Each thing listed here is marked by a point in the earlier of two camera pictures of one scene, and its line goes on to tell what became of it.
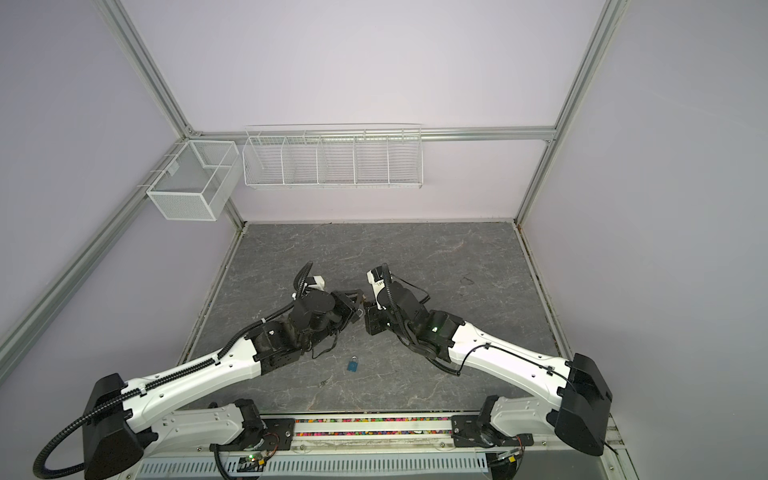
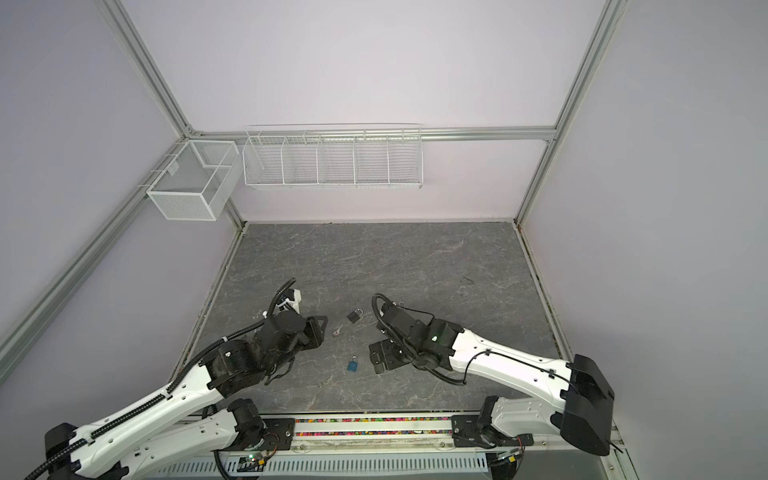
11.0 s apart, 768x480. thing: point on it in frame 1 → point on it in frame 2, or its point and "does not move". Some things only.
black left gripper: x=346 y=303 → x=313 y=330
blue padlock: x=353 y=364 does not move
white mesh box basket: x=200 y=183 does not move
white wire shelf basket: x=339 y=155 does not move
